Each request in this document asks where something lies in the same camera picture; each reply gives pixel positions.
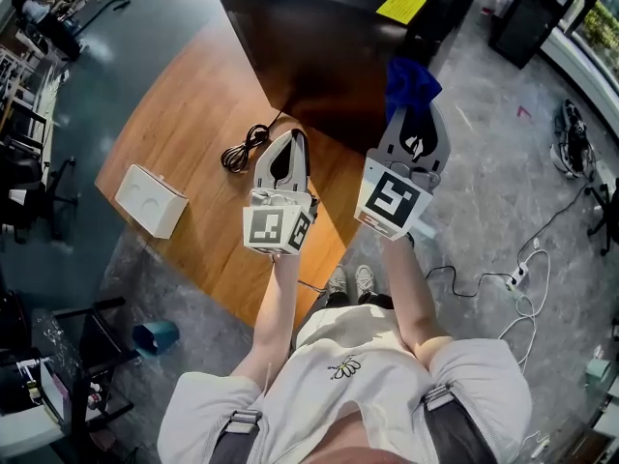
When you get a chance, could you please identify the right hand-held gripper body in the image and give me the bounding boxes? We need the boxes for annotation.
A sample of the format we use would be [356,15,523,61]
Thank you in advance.
[353,147,443,241]

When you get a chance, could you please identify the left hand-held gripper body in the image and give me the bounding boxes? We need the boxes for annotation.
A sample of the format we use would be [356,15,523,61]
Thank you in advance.
[242,188,320,256]

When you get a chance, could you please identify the blue cleaning cloth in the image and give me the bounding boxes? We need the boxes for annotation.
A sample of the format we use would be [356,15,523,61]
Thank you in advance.
[384,56,444,125]

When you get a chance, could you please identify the large black monitor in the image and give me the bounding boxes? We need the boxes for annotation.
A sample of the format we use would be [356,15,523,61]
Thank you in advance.
[211,0,485,157]

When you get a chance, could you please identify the person's left forearm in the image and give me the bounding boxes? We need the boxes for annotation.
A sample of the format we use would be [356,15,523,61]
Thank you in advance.
[229,253,301,395]

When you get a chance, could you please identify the person's right forearm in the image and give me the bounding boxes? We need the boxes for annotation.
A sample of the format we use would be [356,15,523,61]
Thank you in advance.
[381,232,456,371]

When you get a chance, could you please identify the person's left shoe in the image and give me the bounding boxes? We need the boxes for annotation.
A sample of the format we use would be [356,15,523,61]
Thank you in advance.
[327,263,349,295]

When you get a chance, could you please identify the black trousers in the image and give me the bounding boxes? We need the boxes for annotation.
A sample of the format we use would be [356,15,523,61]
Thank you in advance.
[323,288,394,311]

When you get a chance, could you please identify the white cardboard box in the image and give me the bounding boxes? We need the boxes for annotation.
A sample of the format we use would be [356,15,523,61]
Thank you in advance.
[114,163,190,240]

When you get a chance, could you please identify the black glass-door cabinet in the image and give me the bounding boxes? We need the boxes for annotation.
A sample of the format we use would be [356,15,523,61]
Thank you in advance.
[487,0,579,70]

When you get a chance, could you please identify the white power strip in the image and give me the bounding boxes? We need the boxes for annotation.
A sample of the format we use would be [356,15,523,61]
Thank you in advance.
[505,264,531,292]

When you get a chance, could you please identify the teal waste bin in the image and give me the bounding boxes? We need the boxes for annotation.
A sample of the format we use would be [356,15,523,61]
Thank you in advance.
[132,320,181,359]

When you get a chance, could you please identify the black swivel chair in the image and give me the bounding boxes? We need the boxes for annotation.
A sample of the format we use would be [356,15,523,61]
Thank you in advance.
[584,179,619,258]

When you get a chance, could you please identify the white t-shirt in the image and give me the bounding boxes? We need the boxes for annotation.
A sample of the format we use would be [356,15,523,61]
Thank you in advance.
[157,304,533,464]

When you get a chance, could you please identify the black metal side table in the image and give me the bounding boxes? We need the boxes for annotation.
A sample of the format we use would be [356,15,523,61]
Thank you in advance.
[0,297,139,453]

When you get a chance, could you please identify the black office chair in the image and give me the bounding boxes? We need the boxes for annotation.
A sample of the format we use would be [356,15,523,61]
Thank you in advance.
[0,128,78,246]

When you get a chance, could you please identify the small teal box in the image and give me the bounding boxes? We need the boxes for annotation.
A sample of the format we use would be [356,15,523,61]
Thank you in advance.
[585,358,611,389]

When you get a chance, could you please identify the black power cord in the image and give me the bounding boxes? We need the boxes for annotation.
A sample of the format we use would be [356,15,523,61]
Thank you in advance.
[221,108,325,295]

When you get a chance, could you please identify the black floor cable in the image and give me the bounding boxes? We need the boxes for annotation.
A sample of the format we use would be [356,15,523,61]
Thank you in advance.
[424,181,604,299]

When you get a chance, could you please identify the white headset with cables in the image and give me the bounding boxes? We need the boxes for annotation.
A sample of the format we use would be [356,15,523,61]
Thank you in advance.
[549,98,599,182]

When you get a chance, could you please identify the white floor cable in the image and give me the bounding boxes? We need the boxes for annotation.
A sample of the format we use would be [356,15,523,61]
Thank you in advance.
[497,248,552,376]

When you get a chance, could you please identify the black left harness strap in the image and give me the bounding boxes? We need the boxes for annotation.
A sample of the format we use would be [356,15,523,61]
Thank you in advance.
[207,408,265,464]

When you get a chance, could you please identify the black harness strap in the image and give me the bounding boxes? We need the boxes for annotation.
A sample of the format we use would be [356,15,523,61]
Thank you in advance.
[207,408,265,464]
[420,384,499,464]

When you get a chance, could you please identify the black right harness strap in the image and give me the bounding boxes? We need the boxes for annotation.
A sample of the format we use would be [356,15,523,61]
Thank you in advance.
[420,384,499,464]

